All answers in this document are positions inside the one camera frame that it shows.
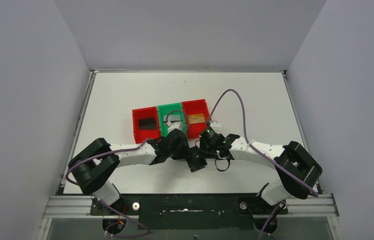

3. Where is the black leather card holder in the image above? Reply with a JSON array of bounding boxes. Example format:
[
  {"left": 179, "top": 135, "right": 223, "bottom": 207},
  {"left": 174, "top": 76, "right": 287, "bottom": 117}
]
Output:
[{"left": 186, "top": 146, "right": 207, "bottom": 173}]

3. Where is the red bin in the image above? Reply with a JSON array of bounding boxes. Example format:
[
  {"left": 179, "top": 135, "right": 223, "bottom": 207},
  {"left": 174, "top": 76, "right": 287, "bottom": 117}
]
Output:
[
  {"left": 182, "top": 99, "right": 209, "bottom": 139},
  {"left": 132, "top": 106, "right": 161, "bottom": 144}
]

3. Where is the green bin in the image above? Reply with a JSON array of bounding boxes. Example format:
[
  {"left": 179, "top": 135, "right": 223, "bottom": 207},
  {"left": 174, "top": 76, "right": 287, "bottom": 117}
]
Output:
[{"left": 157, "top": 102, "right": 187, "bottom": 137}]

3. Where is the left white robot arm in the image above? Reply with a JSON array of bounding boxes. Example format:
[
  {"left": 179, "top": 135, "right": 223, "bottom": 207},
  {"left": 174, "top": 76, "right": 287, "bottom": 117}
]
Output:
[{"left": 65, "top": 129, "right": 189, "bottom": 207}]

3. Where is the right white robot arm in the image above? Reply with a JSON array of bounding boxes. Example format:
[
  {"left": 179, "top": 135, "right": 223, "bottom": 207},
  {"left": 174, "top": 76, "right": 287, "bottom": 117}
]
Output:
[{"left": 199, "top": 126, "right": 323, "bottom": 206}]

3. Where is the silver card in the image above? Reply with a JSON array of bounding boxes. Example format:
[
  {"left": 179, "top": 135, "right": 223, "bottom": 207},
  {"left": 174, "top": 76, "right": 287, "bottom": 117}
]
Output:
[{"left": 163, "top": 114, "right": 182, "bottom": 125}]

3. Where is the gold card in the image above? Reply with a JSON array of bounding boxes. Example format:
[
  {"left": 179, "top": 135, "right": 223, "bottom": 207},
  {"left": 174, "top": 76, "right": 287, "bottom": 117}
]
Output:
[{"left": 187, "top": 113, "right": 206, "bottom": 124}]

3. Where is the black card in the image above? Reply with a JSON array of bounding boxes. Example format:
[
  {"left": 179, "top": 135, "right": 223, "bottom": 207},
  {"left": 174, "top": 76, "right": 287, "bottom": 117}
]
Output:
[{"left": 138, "top": 117, "right": 157, "bottom": 130}]

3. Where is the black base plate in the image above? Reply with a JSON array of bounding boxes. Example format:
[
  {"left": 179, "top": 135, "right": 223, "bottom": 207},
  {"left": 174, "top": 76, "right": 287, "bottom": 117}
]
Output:
[{"left": 90, "top": 193, "right": 288, "bottom": 234}]

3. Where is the aluminium frame rail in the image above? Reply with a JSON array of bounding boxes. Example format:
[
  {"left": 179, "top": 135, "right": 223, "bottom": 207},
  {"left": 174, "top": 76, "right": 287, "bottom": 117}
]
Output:
[{"left": 36, "top": 194, "right": 342, "bottom": 240}]

